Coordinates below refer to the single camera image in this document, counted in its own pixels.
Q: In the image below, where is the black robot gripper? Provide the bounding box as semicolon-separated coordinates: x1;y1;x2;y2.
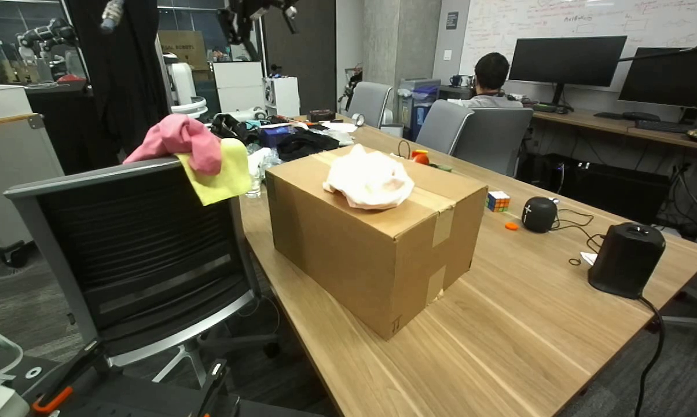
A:
218;0;299;44

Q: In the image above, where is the pink towel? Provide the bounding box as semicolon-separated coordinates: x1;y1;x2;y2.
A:
126;115;223;177

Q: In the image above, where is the yellow microfiber towel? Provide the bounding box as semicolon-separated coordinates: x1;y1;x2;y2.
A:
179;139;253;206

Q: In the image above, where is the peach beige towel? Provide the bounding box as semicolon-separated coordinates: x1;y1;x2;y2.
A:
325;147;414;211

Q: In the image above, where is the sealed brown cardboard box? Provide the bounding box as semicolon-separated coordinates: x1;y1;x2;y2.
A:
266;147;489;339

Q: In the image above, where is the pile of dark clutter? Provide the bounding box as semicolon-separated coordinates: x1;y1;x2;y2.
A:
209;115;341;163

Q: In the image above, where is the grey office chair far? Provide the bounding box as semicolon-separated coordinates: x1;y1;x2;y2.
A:
348;81;394;127

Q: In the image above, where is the grey office chair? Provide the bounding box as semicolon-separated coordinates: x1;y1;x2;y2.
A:
416;100;533;177
348;81;394;127

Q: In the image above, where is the black mesh office chair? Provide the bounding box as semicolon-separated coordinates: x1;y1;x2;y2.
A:
4;155;261;389

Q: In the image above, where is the person in grey shirt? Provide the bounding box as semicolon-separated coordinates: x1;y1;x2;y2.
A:
466;51;523;109

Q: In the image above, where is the grey office chair near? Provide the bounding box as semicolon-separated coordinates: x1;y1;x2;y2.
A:
416;100;533;177

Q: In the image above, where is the colourful puzzle cube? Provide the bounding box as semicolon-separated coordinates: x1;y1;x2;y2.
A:
487;190;510;211

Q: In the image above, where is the left black computer monitor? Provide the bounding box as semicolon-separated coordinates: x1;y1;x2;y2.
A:
510;36;625;115

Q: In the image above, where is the black computer monitor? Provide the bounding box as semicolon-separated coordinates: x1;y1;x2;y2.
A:
510;36;625;115
620;46;697;126

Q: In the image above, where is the small round black speaker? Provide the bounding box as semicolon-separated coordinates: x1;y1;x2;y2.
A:
522;198;557;235

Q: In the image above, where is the wooden side desk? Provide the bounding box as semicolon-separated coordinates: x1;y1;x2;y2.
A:
533;111;697;151

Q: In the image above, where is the right black computer monitor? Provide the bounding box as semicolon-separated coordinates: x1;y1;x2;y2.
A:
620;46;697;126

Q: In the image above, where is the black cylindrical speaker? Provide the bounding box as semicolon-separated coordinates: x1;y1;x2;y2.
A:
589;224;664;299

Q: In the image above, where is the orange handled tool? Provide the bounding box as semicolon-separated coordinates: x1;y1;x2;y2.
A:
29;385;73;417

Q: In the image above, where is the black power cable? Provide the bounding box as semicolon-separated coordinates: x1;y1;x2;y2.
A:
630;294;666;417

